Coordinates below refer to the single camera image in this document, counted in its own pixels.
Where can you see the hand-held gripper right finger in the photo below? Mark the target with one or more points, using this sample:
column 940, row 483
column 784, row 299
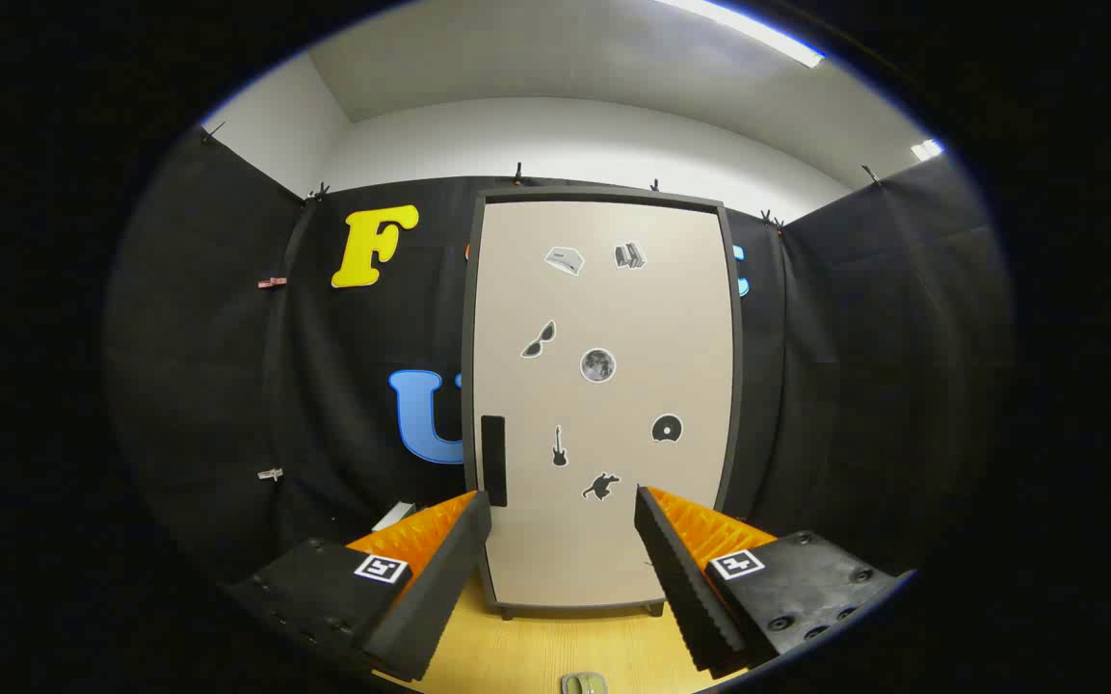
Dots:
column 685, row 588

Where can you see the black backdrop cloth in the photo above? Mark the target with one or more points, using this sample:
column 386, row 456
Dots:
column 854, row 386

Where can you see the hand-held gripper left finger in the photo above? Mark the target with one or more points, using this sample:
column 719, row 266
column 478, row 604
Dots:
column 439, row 588

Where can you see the olive green grey-rimmed item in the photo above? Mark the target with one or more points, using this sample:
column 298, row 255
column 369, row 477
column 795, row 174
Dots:
column 584, row 684

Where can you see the small ceiling light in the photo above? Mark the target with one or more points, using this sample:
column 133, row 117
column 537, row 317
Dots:
column 927, row 149

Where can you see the dark grey cabinet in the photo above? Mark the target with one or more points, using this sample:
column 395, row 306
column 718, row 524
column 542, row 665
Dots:
column 603, row 195

